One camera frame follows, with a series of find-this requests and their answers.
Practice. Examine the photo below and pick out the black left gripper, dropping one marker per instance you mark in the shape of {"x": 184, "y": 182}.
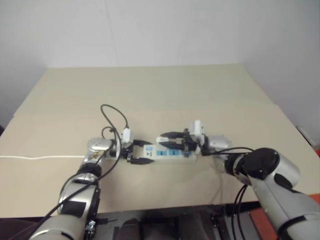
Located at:
{"x": 128, "y": 151}

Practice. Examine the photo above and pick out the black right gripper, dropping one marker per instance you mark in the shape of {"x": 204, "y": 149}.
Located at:
{"x": 188, "y": 144}

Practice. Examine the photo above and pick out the white charger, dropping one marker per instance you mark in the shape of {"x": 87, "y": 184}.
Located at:
{"x": 160, "y": 139}

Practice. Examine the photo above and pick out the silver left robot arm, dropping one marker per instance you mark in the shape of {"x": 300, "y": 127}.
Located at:
{"x": 62, "y": 225}

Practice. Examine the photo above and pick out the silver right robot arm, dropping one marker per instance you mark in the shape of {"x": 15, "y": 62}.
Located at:
{"x": 287, "y": 167}

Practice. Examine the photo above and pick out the white blue power strip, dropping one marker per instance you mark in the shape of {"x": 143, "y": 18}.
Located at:
{"x": 170, "y": 157}

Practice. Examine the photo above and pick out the dark rounded shape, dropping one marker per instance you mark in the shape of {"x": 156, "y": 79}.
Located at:
{"x": 130, "y": 228}

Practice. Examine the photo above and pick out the orange red panel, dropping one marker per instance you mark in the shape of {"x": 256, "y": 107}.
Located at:
{"x": 260, "y": 225}

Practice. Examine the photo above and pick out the white and red box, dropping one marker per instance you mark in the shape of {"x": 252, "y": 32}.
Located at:
{"x": 306, "y": 133}

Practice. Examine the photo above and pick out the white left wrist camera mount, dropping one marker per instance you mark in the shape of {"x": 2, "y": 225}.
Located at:
{"x": 127, "y": 135}

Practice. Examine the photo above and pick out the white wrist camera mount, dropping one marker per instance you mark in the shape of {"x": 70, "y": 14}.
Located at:
{"x": 127, "y": 135}
{"x": 197, "y": 128}

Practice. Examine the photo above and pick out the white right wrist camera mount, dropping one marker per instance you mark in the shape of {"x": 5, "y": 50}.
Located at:
{"x": 197, "y": 128}

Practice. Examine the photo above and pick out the black metal frame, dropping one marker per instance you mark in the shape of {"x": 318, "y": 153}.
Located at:
{"x": 225, "y": 220}

